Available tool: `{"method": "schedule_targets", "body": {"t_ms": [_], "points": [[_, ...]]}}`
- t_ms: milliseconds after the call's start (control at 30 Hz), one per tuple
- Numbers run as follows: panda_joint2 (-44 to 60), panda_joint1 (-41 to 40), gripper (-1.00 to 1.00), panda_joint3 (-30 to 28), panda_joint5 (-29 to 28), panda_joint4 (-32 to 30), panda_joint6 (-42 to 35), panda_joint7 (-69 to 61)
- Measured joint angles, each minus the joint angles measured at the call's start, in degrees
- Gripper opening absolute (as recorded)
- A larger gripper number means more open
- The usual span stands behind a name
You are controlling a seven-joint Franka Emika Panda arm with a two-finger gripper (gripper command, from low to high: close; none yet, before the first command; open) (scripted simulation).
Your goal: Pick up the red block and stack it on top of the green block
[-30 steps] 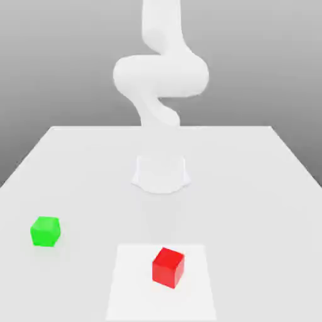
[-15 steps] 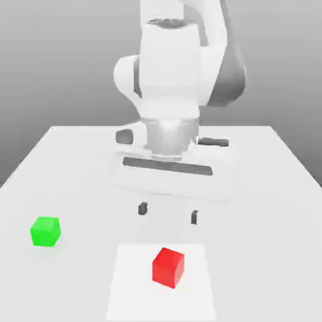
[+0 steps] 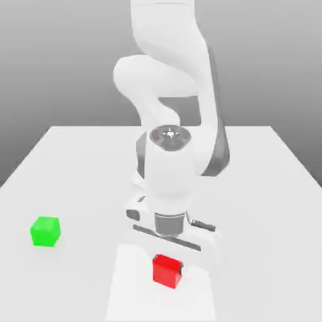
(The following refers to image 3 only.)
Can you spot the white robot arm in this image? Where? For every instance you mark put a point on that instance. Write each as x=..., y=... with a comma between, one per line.
x=173, y=75

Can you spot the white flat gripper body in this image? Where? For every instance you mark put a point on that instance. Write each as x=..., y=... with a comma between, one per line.
x=196, y=254

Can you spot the small green cube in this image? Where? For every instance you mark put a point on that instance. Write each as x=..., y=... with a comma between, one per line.
x=45, y=232

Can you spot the small red cube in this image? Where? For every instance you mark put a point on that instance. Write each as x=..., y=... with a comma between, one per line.
x=166, y=273

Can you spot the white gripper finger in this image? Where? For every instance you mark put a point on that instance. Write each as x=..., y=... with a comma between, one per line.
x=182, y=269

